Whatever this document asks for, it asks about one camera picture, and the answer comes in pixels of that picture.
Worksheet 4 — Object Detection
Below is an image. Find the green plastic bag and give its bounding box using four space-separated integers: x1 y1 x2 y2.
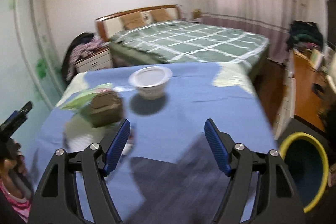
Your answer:
59 83 113 113

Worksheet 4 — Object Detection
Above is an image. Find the brown plastic food box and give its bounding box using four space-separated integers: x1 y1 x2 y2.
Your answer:
89 90 123 128

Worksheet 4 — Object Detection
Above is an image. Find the yellow rimmed trash bin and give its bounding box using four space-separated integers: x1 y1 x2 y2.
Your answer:
279 132 329 213

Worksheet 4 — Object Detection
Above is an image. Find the person hand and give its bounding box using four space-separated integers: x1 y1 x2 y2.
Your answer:
1 139 31 200

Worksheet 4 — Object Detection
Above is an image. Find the pink garment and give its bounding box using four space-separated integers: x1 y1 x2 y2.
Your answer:
1 181 31 223

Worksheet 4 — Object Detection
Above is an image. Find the sliding wardrobe door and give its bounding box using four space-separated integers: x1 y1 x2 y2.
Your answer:
1 0 64 149

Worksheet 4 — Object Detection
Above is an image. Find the blue patterned tablecloth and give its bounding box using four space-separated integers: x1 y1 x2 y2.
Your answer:
23 61 279 224

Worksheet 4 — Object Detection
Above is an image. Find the pile of clothes on cabinet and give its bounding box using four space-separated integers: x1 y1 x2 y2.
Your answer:
61 32 106 85

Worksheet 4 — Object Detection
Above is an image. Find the white bedside cabinet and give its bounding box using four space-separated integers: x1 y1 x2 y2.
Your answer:
75 47 113 73

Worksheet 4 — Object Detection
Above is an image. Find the wooden desk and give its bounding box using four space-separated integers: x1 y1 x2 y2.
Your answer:
274 49 332 140

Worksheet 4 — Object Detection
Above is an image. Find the left brown pillow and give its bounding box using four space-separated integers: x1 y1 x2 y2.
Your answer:
120 11 146 30

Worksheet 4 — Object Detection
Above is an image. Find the brown pillow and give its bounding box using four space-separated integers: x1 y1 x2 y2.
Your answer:
150 9 173 22
120 11 146 30

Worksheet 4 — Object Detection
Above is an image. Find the dark clothes pile on desk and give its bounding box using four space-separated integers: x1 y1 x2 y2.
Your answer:
286 20 324 50

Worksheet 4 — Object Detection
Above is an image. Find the wooden bed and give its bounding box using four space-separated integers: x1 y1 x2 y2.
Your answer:
95 5 269 78

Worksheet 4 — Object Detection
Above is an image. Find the green checked duvet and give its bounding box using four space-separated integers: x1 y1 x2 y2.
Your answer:
110 20 269 69

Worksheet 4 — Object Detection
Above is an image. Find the right brown pillow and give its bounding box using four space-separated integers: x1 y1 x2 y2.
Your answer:
150 9 173 22

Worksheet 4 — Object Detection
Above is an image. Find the black monitor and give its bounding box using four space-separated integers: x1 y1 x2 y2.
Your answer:
327 0 336 51

